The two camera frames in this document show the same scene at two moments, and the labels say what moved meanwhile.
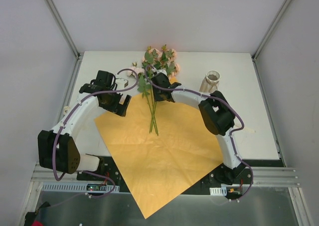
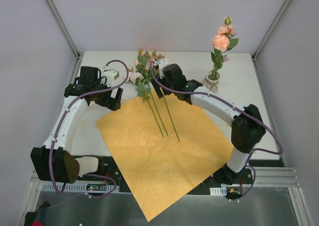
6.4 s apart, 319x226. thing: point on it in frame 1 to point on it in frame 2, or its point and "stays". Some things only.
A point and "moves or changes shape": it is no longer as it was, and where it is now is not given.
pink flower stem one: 169,62 to 223,42
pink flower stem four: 168,57 to 145,90
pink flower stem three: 138,71 moves or changes shape
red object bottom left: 37,223 stays
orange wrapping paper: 162,148 stays
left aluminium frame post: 65,31 stays
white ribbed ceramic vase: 211,82 stays
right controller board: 224,191 stays
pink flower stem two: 151,59 to 169,113
